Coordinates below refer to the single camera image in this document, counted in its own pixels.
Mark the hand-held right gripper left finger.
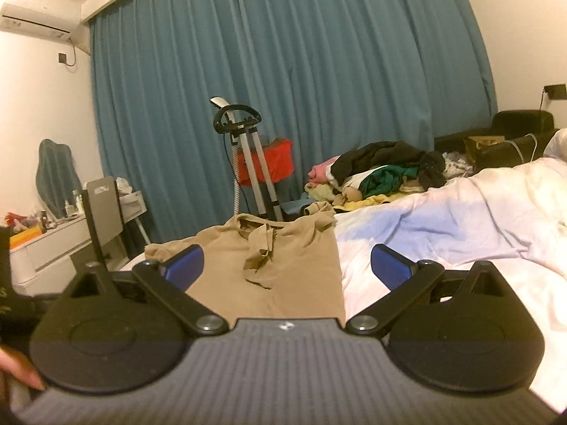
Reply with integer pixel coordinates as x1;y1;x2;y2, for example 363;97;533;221
62;244;230;336

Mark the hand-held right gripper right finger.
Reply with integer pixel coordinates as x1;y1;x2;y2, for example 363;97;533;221
344;243;515;337

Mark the tan shirt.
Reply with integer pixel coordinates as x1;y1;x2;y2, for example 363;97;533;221
144;201;346;319

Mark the pile of clothes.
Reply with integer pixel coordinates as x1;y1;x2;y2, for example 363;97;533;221
331;141;447;190

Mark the person's left hand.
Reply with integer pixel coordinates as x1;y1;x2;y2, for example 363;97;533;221
0;347;46;392

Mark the orange box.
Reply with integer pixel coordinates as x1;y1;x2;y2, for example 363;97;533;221
9;226;44;247

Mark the white desk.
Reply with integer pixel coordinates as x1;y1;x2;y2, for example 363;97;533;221
9;190;147;295

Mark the yellow cloth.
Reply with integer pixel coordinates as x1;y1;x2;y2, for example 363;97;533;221
305;183;402;213

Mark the green garment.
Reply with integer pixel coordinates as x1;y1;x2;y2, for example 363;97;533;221
360;166;405;196

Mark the white pastel quilt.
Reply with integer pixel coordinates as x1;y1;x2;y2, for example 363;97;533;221
128;155;567;412

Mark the grey chair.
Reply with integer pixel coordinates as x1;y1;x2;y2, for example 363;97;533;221
71;176;129;271

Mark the wavy green mirror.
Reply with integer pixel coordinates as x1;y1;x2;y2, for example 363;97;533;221
35;138;83;220

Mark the blue floor cloth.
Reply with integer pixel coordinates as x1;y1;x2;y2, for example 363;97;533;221
282;199;311;221

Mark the pink garment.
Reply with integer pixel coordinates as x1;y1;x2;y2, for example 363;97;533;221
309;157;343;185

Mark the white patterned cloth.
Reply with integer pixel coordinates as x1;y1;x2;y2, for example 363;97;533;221
442;151;476;179

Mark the garment steamer stand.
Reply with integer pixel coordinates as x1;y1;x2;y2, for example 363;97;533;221
210;96;284;222

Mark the red fabric bag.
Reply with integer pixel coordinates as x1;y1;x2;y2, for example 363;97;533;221
235;138;295;187

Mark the black sofa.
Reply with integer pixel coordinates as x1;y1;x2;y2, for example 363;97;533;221
434;110;559;173

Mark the blue curtain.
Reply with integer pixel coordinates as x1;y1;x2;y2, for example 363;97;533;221
89;0;499;249

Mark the white air conditioner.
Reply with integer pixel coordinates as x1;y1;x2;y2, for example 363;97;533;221
0;0;85;38

